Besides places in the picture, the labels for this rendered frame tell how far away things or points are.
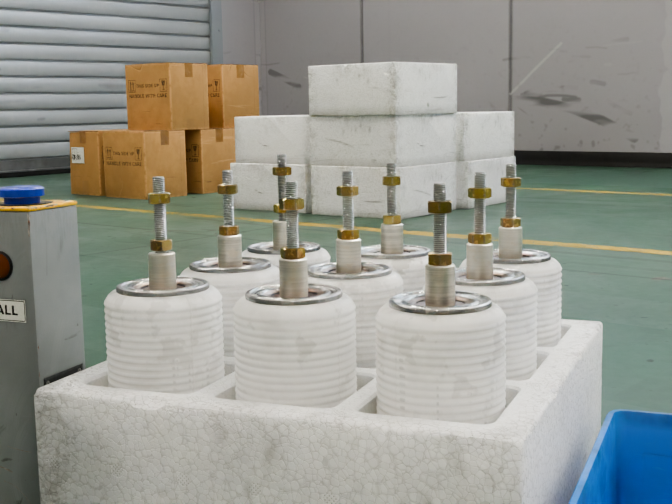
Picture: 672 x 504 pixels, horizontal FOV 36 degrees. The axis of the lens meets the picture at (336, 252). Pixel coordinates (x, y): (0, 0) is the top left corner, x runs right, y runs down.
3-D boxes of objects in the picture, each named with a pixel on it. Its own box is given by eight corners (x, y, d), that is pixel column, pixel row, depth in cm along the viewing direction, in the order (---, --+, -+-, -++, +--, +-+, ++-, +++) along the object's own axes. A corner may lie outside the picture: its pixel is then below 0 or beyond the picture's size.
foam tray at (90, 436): (520, 698, 69) (521, 441, 66) (44, 603, 84) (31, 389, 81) (599, 493, 105) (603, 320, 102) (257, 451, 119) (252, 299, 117)
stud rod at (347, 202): (342, 257, 90) (340, 171, 89) (343, 255, 91) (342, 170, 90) (353, 257, 90) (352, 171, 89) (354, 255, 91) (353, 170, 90)
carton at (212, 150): (239, 190, 495) (237, 127, 491) (203, 193, 477) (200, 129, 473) (196, 187, 514) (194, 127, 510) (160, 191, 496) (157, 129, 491)
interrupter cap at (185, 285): (101, 291, 85) (100, 283, 85) (182, 281, 89) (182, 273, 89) (141, 304, 79) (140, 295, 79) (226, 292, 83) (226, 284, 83)
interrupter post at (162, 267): (143, 291, 84) (141, 252, 84) (169, 288, 86) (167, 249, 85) (156, 296, 83) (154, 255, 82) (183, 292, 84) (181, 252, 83)
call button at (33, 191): (26, 211, 91) (24, 188, 91) (-10, 210, 93) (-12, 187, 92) (54, 207, 95) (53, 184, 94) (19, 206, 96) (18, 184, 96)
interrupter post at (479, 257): (483, 285, 85) (483, 245, 84) (459, 282, 86) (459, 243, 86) (499, 281, 86) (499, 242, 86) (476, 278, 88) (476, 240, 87)
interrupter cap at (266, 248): (323, 246, 109) (323, 240, 109) (317, 257, 102) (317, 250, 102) (253, 247, 110) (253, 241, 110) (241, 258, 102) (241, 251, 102)
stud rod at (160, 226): (170, 268, 84) (166, 176, 83) (165, 270, 83) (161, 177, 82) (159, 267, 85) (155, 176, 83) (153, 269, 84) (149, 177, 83)
